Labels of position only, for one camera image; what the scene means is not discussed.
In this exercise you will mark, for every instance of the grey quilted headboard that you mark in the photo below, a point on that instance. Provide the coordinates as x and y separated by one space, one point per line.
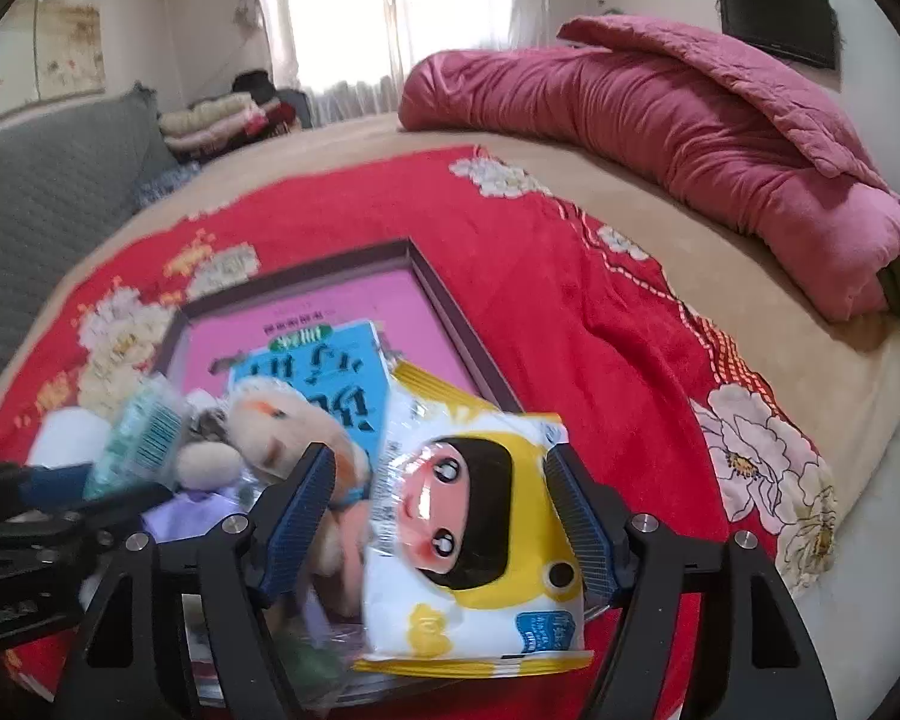
68 181

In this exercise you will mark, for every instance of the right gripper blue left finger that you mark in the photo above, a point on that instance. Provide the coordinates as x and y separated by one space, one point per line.
285 519

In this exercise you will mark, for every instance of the red floral blanket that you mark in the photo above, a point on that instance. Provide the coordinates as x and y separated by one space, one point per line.
657 401

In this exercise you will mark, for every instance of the yellow white cartoon tissue pack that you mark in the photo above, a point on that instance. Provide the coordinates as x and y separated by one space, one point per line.
468 572

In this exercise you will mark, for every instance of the floral wall painting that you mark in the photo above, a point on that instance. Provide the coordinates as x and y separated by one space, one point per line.
49 50

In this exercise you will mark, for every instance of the white sheer curtain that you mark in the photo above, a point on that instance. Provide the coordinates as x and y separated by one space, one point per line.
352 58

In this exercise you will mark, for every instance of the beige bed sheet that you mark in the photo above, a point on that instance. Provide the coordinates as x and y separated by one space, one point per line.
839 382

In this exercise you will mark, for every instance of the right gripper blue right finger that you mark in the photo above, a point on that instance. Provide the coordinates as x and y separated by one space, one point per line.
596 522

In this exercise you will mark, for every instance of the pink rolled quilt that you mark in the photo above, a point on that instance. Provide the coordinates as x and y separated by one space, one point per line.
737 136

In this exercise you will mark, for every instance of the dark tray with pink book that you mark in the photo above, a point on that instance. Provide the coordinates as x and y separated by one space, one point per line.
330 330

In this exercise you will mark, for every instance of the white lace roll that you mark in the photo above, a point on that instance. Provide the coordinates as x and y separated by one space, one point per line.
69 437

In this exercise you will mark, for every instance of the plush bear purple dress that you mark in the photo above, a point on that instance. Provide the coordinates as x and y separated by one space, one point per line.
259 432

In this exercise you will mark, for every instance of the wall mounted black television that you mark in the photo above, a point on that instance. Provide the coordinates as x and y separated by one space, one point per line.
801 30

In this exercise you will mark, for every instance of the green item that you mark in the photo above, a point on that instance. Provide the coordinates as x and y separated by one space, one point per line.
318 666

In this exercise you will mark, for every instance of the stack of folded clothes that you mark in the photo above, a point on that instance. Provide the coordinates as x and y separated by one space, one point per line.
254 110

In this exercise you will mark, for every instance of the teal tissue pack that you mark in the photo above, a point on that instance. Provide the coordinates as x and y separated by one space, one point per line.
143 442

